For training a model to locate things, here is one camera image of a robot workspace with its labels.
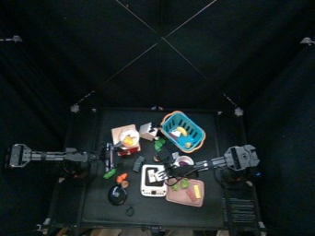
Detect red toy sausage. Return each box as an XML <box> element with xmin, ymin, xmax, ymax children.
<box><xmin>184</xmin><ymin>187</ymin><xmax>197</xmax><ymax>203</ymax></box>

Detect yellow toy banana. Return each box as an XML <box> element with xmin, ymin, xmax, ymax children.
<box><xmin>174</xmin><ymin>125</ymin><xmax>189</xmax><ymax>138</ymax></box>

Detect green toy pepper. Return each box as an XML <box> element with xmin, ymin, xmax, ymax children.
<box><xmin>101</xmin><ymin>168</ymin><xmax>118</xmax><ymax>180</ymax></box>

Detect black toy frying pan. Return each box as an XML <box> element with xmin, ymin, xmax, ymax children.
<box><xmin>106</xmin><ymin>184</ymin><xmax>129</xmax><ymax>207</ymax></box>

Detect teal basket with orange rim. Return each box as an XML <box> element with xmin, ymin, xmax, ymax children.
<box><xmin>158</xmin><ymin>110</ymin><xmax>208</xmax><ymax>154</ymax></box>

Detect pink cutting board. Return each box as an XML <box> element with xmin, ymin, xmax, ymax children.
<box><xmin>165</xmin><ymin>178</ymin><xmax>205</xmax><ymax>207</ymax></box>

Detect white plate with fried egg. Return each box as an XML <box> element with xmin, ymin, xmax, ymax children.
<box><xmin>117</xmin><ymin>127</ymin><xmax>141</xmax><ymax>148</ymax></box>

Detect white grey carton box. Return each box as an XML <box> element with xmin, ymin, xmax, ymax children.
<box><xmin>137</xmin><ymin>122</ymin><xmax>160</xmax><ymax>142</ymax></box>

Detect red toy block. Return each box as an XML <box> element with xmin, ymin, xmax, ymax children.
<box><xmin>117</xmin><ymin>146</ymin><xmax>142</xmax><ymax>157</ymax></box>

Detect white bowl with purple inside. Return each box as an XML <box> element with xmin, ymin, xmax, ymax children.
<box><xmin>173</xmin><ymin>155</ymin><xmax>196</xmax><ymax>169</ymax></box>

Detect dark green toy leafy vegetable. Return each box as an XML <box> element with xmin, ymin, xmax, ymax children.
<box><xmin>152</xmin><ymin>137</ymin><xmax>166</xmax><ymax>153</ymax></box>

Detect dark grey toy piece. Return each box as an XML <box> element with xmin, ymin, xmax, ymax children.
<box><xmin>132</xmin><ymin>155</ymin><xmax>146</xmax><ymax>173</ymax></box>

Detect orange toy carrot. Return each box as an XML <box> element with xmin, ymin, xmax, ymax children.
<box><xmin>116</xmin><ymin>172</ymin><xmax>129</xmax><ymax>184</ymax></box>

